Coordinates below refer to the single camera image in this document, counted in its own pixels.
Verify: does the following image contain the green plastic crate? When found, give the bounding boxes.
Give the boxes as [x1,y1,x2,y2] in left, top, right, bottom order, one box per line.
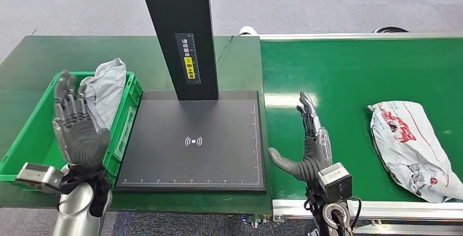
[0,70,143,192]

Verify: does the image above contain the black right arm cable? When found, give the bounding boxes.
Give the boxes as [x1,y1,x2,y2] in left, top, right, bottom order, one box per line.
[346,197,363,225]

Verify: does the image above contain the thin black table cable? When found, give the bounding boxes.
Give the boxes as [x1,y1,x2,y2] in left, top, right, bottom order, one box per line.
[216,36,234,64]

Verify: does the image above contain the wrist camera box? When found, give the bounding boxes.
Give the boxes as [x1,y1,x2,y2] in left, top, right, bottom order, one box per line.
[317,162,353,204]
[15,162,65,194]

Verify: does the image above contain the black curved floor object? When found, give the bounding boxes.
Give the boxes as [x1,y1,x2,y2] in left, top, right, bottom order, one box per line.
[372,26,410,33]

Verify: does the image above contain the grey long mailer package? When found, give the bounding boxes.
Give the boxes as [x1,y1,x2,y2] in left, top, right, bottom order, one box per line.
[367,100,463,204]

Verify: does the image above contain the black scanner column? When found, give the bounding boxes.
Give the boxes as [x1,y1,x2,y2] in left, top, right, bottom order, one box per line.
[136,0,219,101]

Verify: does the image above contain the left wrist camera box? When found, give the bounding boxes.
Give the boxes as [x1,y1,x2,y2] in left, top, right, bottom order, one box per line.
[15,162,65,194]

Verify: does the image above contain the wide aluminium conveyor rail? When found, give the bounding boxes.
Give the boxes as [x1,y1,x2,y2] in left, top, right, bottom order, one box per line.
[272,198,463,223]

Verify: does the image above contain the clear crate label holder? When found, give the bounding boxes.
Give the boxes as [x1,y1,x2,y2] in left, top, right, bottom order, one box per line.
[113,105,138,161]

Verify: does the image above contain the green conveyor belt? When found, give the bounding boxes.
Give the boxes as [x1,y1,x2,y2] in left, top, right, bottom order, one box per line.
[259,38,463,204]

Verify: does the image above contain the black yellow column label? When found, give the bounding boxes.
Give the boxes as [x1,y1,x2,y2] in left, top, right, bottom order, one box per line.
[174,32,201,85]

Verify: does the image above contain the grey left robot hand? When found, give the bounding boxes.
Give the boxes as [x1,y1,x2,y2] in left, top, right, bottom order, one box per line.
[53,70,111,168]

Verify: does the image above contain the thin aluminium conveyor rail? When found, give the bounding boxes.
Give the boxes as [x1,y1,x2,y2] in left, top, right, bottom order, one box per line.
[258,32,463,41]

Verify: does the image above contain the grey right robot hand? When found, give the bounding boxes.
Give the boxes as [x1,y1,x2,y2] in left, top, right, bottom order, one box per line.
[268,91,333,182]

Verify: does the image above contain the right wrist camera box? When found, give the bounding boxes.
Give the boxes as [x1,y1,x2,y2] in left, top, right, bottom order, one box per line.
[317,162,353,204]

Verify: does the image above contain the metal connectors under table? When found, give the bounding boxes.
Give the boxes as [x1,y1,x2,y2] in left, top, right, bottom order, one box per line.
[242,214,284,228]

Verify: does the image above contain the black scanner base plate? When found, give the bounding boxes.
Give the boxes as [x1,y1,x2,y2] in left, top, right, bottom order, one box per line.
[115,90,266,192]

